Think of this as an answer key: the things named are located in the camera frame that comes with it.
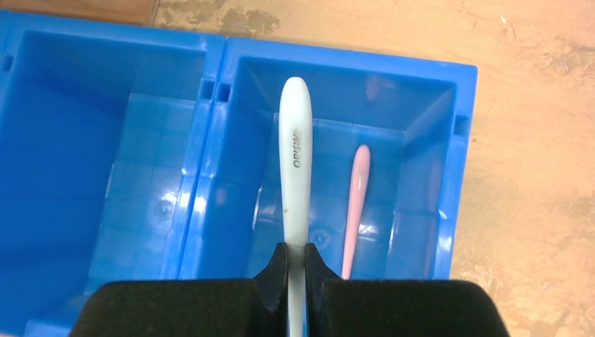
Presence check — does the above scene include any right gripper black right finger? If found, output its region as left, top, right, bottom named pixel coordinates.
left=305, top=244, right=509, bottom=336

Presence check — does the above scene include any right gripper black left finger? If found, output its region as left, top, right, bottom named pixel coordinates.
left=69, top=243, right=288, bottom=336

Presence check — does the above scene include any pink toothbrush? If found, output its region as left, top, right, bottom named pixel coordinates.
left=341, top=145, right=370, bottom=279

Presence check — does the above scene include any light blue toothbrush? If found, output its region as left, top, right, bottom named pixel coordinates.
left=279, top=77, right=312, bottom=336

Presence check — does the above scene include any blue plastic divided bin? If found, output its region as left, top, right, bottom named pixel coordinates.
left=1, top=11, right=478, bottom=336

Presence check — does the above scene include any wooden base board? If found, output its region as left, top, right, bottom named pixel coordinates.
left=1, top=0, right=160, bottom=26

